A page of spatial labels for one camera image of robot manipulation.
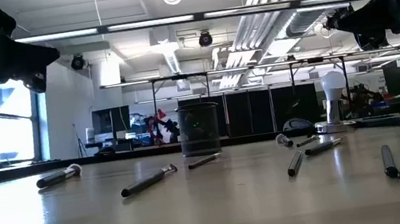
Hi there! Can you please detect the black background workstation frame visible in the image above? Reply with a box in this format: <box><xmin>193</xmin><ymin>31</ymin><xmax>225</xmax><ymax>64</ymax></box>
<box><xmin>99</xmin><ymin>40</ymin><xmax>400</xmax><ymax>142</ymax></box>

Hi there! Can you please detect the dark marker pair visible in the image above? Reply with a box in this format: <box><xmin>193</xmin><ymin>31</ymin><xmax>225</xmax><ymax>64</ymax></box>
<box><xmin>379</xmin><ymin>143</ymin><xmax>400</xmax><ymax>180</ymax></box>

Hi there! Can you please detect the white canister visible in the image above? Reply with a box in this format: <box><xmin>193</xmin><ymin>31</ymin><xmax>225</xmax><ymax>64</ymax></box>
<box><xmin>84</xmin><ymin>127</ymin><xmax>97</xmax><ymax>144</ymax></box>

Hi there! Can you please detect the small marker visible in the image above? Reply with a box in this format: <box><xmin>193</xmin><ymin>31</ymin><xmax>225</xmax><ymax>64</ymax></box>
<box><xmin>274</xmin><ymin>132</ymin><xmax>295</xmax><ymax>150</ymax></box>

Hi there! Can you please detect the red and black robot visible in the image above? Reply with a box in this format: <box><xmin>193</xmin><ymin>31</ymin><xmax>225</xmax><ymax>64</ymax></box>
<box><xmin>142</xmin><ymin>106</ymin><xmax>182</xmax><ymax>148</ymax></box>

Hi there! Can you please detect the white bulb lamp silver base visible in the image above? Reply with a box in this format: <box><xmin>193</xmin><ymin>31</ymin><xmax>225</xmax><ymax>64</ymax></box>
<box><xmin>307</xmin><ymin>68</ymin><xmax>358</xmax><ymax>137</ymax></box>

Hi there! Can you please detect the grey marker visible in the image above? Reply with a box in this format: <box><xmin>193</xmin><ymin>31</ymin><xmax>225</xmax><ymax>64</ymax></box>
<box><xmin>303</xmin><ymin>137</ymin><xmax>345</xmax><ymax>157</ymax></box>

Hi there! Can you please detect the black ceiling camera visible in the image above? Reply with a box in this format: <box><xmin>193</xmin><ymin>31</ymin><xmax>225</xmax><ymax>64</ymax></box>
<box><xmin>197</xmin><ymin>29</ymin><xmax>215</xmax><ymax>48</ymax></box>
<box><xmin>69</xmin><ymin>53</ymin><xmax>87</xmax><ymax>72</ymax></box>

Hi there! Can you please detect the black mesh brush cup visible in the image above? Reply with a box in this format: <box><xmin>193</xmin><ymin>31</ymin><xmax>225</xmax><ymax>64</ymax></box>
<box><xmin>174</xmin><ymin>100</ymin><xmax>226</xmax><ymax>159</ymax></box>

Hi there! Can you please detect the black partition panel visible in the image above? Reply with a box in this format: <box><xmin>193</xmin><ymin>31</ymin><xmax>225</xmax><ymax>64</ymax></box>
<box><xmin>177</xmin><ymin>79</ymin><xmax>322</xmax><ymax>146</ymax></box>

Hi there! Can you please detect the small dark pen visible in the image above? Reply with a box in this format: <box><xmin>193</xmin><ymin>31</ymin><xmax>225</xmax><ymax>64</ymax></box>
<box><xmin>186</xmin><ymin>152</ymin><xmax>224</xmax><ymax>170</ymax></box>

